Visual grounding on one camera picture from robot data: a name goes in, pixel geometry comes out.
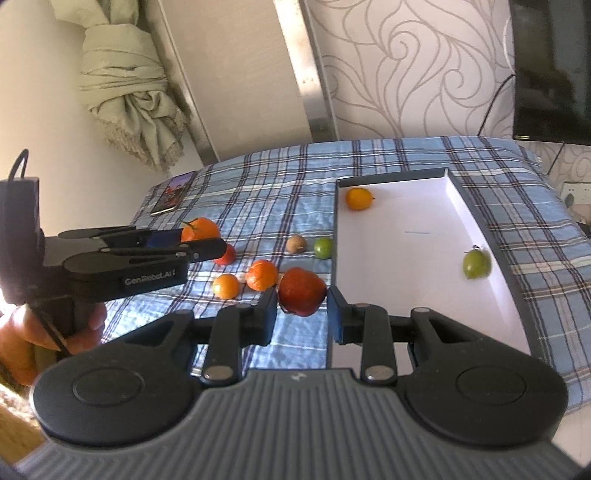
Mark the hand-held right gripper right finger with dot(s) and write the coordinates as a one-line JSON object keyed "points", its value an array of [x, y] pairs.
{"points": [[336, 318]]}

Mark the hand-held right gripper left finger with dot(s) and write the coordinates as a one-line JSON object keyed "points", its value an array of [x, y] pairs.
{"points": [[271, 318]]}

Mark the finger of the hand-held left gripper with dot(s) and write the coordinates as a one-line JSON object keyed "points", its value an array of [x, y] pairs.
{"points": [[164, 237], [207, 251]]}

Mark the small red fruit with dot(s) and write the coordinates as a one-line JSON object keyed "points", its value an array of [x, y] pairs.
{"points": [[228, 258]]}

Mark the tangerine with leaf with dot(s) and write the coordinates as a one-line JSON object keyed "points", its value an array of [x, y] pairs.
{"points": [[203, 227]]}

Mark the small orange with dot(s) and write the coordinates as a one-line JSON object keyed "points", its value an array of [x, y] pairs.
{"points": [[226, 286]]}

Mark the red apple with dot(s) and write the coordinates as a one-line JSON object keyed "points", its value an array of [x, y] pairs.
{"points": [[301, 290]]}

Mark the plain tangerine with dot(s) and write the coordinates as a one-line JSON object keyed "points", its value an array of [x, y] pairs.
{"points": [[261, 275]]}

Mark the green lime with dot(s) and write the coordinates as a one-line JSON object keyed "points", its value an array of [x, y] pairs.
{"points": [[323, 248]]}

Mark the white box with grey sides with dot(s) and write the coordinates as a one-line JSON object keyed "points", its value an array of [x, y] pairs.
{"points": [[415, 258]]}

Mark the person's left hand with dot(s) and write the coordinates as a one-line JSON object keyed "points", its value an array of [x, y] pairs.
{"points": [[18, 341]]}

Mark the smartphone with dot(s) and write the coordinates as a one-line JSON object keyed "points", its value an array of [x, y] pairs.
{"points": [[173, 194]]}

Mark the brown round fruit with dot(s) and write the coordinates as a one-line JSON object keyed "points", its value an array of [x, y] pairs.
{"points": [[296, 244]]}

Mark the blue plaid blanket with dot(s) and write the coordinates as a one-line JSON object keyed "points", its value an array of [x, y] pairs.
{"points": [[277, 194]]}

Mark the yellow orange citrus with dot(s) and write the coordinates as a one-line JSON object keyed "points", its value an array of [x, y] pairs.
{"points": [[359, 199]]}

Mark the green fruit with stem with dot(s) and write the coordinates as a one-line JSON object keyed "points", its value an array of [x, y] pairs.
{"points": [[476, 264]]}

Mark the beige tied curtain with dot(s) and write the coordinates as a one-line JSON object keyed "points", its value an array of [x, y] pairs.
{"points": [[120, 92]]}

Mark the grey power plug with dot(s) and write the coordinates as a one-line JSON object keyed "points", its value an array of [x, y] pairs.
{"points": [[570, 199]]}

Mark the black television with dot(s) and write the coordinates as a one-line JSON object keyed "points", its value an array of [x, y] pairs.
{"points": [[554, 69]]}

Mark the silver metal frame strip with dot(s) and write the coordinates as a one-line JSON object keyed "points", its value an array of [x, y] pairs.
{"points": [[304, 69]]}

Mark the white wall socket panel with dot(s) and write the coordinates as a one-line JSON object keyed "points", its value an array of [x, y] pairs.
{"points": [[582, 191]]}

